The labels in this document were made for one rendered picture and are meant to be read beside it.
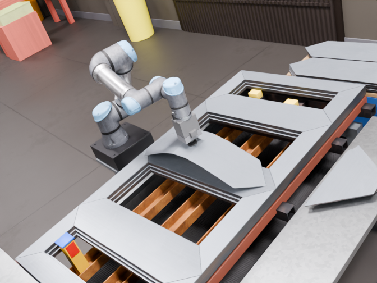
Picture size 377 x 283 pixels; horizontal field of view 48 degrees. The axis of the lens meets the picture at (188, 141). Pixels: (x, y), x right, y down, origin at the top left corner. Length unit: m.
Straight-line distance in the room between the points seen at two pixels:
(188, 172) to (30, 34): 6.15
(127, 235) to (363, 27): 3.25
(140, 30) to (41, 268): 4.89
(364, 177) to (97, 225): 1.07
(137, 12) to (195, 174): 4.59
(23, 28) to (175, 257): 6.51
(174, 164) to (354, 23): 2.85
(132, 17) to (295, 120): 4.51
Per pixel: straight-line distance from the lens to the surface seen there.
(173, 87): 1.65
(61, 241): 1.80
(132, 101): 1.70
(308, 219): 1.69
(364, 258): 2.52
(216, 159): 1.74
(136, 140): 2.40
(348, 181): 1.76
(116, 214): 1.81
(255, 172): 1.71
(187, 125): 1.74
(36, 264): 1.83
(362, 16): 4.33
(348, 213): 1.69
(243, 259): 1.87
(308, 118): 2.00
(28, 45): 7.75
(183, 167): 1.90
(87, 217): 1.88
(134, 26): 6.29
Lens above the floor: 1.97
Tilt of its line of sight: 32 degrees down
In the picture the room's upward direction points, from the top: 20 degrees counter-clockwise
